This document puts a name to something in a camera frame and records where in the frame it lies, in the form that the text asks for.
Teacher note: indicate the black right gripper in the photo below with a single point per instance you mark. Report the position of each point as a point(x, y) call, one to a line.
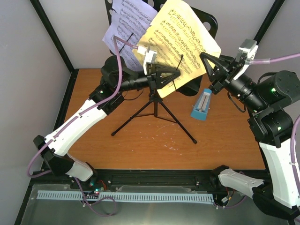
point(219, 80)

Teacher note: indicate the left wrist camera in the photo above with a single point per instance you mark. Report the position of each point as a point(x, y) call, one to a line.
point(150, 54)

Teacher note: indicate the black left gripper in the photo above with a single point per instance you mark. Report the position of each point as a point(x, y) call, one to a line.
point(154, 74)

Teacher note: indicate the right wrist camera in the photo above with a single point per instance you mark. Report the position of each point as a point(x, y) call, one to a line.
point(246, 53)

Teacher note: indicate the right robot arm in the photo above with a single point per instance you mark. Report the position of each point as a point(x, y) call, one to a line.
point(272, 128)

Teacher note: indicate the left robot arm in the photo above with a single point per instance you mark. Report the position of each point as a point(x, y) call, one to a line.
point(102, 101)

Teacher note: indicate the blue metronome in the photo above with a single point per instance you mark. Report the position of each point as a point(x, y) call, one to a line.
point(201, 107)

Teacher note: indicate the light blue slotted cable duct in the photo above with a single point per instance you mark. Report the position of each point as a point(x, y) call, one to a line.
point(128, 197)

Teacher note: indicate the white sheet music page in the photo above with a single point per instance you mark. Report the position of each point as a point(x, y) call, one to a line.
point(130, 20)

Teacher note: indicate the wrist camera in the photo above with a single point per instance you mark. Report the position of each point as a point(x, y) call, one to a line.
point(246, 53)
point(150, 54)

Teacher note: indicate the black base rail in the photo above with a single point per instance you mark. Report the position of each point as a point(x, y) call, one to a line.
point(199, 180)

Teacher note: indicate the yellow sheet music page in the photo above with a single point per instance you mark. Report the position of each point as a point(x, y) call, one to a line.
point(179, 37)

